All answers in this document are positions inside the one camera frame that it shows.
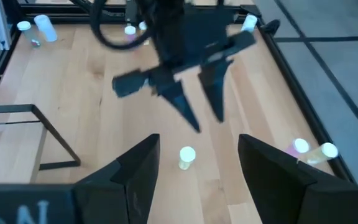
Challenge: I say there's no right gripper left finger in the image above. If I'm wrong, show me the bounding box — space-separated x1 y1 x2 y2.
0 133 162 224

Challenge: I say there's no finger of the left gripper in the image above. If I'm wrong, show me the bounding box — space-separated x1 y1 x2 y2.
152 73 201 134
199 60 234 123

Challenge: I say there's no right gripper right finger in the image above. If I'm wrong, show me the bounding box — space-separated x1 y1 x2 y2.
237 133 358 224

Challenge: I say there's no pink medicine bottle white cap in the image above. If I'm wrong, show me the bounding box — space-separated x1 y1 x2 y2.
284 138 310 159
124 25 137 43

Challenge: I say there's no white translucent medicine bottle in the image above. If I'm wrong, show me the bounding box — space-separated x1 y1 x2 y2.
241 14 259 34
33 14 58 43

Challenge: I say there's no wooden shelf with black legs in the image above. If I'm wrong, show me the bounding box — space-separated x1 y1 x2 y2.
0 104 82 185

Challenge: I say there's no green medicine bottle white cap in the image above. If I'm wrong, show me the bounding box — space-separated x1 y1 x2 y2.
16 21 42 48

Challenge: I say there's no black left camera cable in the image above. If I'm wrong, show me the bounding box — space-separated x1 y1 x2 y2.
90 0 158 50

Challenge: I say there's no black clamp handle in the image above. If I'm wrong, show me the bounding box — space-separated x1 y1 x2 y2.
259 19 282 34

